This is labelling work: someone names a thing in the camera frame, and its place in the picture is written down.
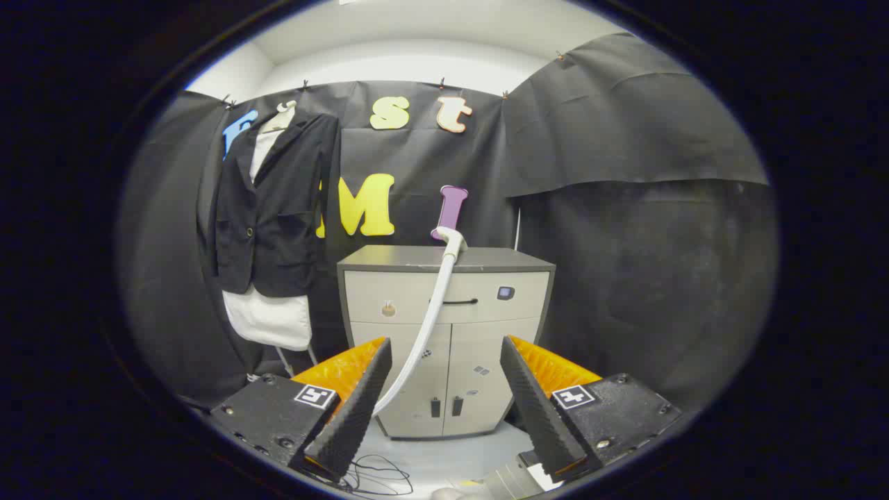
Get black cables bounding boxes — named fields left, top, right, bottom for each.
left=340, top=455, right=414, bottom=497

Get black backdrop cloth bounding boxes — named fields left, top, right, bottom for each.
left=118, top=31, right=779, bottom=417

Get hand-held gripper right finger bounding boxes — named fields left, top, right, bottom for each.
left=500, top=335, right=683, bottom=480

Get white shirt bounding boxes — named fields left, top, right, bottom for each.
left=222, top=127, right=313, bottom=351

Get grey cabinet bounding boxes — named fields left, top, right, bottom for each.
left=337, top=244, right=556, bottom=440

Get white garment steamer with hose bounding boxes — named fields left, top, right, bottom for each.
left=372, top=226, right=468, bottom=417

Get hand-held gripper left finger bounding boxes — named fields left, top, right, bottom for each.
left=208, top=337, right=393, bottom=483

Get black blazer jacket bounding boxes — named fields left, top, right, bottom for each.
left=208, top=111, right=341, bottom=298

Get cream plastic hanger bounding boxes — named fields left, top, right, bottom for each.
left=260, top=101, right=298, bottom=133

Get white garment stand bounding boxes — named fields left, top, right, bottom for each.
left=274, top=346, right=320, bottom=379

